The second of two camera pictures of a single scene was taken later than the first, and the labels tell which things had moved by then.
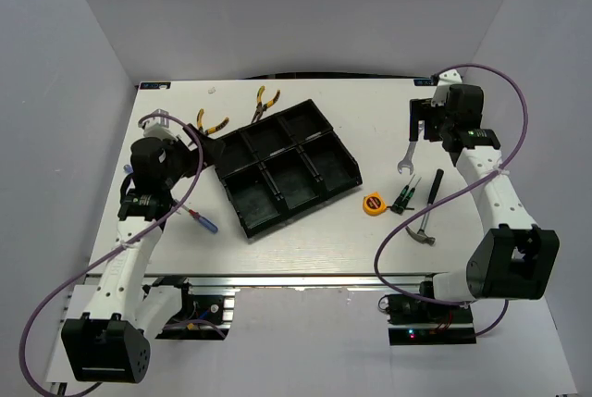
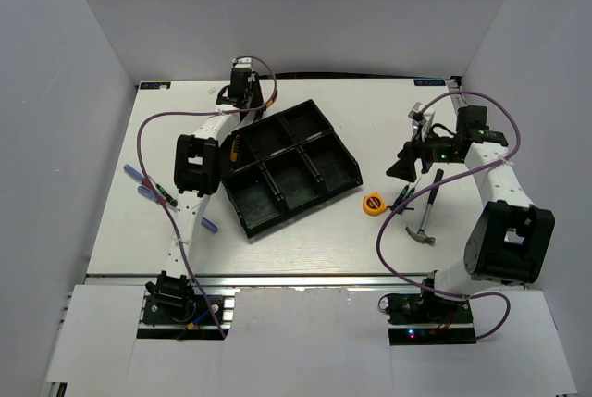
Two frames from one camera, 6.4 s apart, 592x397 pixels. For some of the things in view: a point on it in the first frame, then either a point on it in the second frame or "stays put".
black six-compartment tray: x=284 y=164 stays put
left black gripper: x=175 y=143 to x=255 y=86
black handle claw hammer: x=423 y=234 stays put
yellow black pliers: x=212 y=130 to x=235 y=148
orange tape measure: x=374 y=204 stays put
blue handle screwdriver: x=203 y=220 stays put
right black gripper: x=423 y=110 to x=404 y=167
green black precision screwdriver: x=397 y=204 stays put
